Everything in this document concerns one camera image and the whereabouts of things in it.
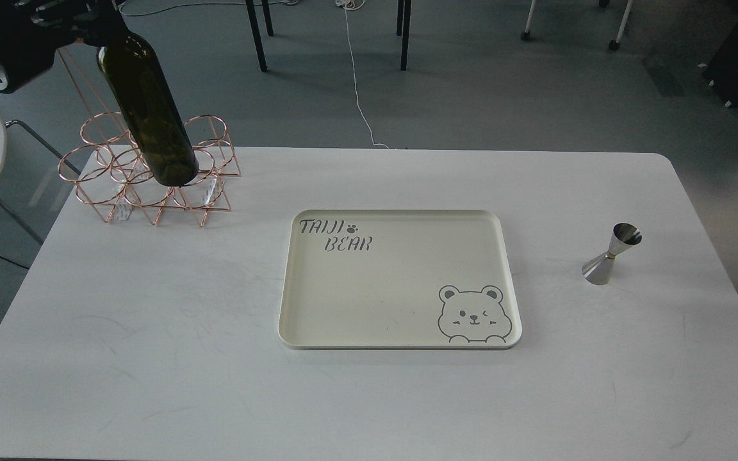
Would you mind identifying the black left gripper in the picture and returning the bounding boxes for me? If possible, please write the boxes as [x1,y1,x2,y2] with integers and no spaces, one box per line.
[0,1,117,90]

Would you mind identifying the cream bear serving tray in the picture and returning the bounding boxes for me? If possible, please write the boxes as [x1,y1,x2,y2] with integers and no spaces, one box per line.
[278,209,523,350]

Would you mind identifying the white chair leg with caster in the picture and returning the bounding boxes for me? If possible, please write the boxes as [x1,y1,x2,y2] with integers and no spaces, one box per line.
[607,0,634,52]

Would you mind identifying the black table leg right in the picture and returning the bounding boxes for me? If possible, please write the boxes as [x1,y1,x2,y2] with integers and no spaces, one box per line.
[395,0,412,71]

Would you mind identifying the steel double jigger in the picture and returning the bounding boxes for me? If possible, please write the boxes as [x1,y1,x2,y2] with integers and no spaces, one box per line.
[582,223,642,285]

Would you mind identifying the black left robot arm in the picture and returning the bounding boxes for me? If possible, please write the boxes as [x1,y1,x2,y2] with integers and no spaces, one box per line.
[0,1,121,93]

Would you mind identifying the dark green wine bottle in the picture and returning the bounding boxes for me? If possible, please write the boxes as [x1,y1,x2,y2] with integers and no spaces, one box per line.
[97,26,199,187]

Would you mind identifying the black table leg left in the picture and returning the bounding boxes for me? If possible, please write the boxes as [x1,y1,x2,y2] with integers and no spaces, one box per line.
[244,0,274,72]

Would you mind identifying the rose gold wire wine rack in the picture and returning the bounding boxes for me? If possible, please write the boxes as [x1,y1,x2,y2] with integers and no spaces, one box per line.
[55,38,242,228]

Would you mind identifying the black table leg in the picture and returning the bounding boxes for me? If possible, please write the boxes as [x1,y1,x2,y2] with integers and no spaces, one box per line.
[395,0,412,71]
[244,0,274,72]

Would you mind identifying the white floor cable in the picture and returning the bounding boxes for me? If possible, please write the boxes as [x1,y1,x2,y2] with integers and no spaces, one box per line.
[334,0,390,150]

